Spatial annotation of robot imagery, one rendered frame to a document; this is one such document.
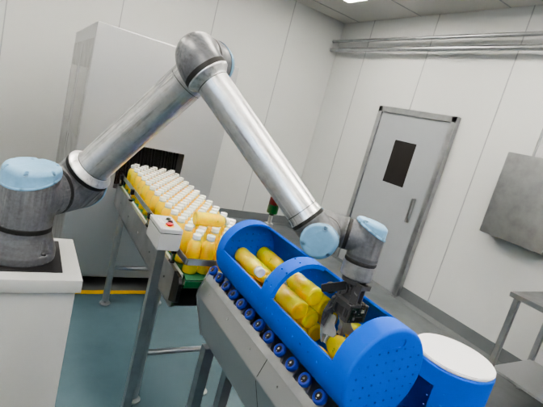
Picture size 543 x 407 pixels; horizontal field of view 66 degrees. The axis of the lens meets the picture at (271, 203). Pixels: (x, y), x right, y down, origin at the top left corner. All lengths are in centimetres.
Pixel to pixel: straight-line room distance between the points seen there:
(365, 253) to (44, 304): 89
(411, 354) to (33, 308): 104
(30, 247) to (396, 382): 107
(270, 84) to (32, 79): 313
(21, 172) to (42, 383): 62
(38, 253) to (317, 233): 79
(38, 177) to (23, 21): 453
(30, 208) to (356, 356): 94
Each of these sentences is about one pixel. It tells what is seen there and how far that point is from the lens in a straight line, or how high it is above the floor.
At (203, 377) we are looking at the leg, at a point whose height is 48.
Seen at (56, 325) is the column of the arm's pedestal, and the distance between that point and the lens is 137.
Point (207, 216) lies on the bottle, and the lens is 205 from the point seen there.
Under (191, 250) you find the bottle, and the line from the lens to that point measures 191.
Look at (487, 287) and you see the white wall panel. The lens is 478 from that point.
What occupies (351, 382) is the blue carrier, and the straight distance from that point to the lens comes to 115.
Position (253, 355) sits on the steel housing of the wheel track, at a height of 88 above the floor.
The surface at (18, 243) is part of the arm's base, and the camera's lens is 133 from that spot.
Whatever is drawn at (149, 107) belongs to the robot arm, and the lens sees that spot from 126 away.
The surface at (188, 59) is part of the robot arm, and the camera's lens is 107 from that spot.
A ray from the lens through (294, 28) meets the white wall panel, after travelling 673.
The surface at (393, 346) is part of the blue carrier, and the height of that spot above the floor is 118.
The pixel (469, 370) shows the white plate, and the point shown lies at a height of 104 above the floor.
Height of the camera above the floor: 166
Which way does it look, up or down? 11 degrees down
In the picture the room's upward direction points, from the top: 15 degrees clockwise
